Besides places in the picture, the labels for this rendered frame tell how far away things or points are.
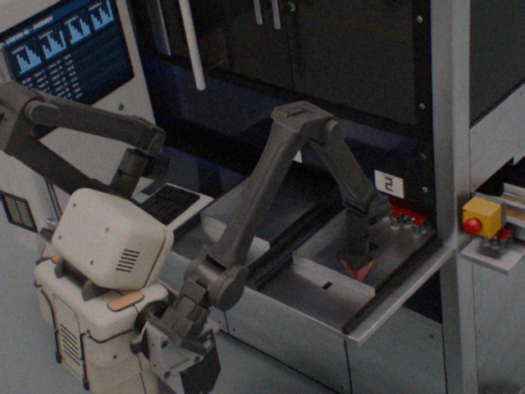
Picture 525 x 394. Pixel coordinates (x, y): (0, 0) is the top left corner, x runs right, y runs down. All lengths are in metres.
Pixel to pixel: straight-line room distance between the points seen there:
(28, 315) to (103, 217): 2.10
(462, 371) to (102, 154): 1.18
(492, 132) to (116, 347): 1.08
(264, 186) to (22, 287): 2.40
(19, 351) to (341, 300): 1.77
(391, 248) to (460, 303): 0.24
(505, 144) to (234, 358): 1.44
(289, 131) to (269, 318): 1.50
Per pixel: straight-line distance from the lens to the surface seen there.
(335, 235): 2.65
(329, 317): 2.41
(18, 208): 2.89
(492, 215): 2.45
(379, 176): 2.59
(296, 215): 2.74
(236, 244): 1.94
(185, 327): 1.95
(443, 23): 2.25
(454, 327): 2.76
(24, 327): 4.02
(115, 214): 1.99
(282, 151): 1.92
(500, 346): 3.02
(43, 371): 3.80
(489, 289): 2.82
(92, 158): 2.91
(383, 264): 2.54
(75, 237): 2.05
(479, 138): 2.49
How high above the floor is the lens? 2.50
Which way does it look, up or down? 35 degrees down
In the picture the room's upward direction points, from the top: 10 degrees counter-clockwise
